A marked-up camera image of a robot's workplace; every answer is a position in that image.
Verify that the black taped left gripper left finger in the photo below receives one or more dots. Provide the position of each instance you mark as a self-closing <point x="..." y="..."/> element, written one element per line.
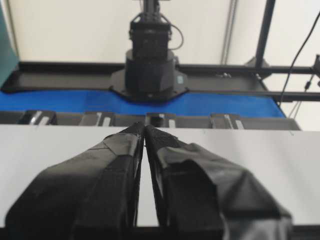
<point x="92" y="196"/>

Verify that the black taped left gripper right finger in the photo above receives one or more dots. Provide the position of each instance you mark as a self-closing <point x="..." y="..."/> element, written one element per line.
<point x="203" y="196"/>

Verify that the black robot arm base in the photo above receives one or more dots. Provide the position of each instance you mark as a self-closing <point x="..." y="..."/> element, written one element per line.
<point x="150" y="72"/>

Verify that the white base board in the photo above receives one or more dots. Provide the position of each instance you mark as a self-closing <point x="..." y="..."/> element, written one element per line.
<point x="286" y="162"/>

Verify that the blue mat strip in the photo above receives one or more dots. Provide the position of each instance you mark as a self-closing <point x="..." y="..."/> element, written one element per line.
<point x="188" y="104"/>

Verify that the grey clamp bracket centre left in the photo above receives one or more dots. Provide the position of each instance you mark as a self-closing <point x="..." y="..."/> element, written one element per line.
<point x="98" y="119"/>

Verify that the grey clamp bracket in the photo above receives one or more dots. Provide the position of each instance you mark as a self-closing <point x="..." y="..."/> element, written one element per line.
<point x="161" y="120"/>
<point x="226" y="121"/>
<point x="98" y="119"/>

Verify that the grey clamp bracket right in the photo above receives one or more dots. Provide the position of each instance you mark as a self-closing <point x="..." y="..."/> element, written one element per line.
<point x="226" y="121"/>

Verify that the black mounting rail plate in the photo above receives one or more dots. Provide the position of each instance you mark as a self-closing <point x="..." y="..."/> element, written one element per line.
<point x="244" y="80"/>

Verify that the black vertical frame post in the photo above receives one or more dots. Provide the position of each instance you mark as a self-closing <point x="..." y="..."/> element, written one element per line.
<point x="257" y="62"/>

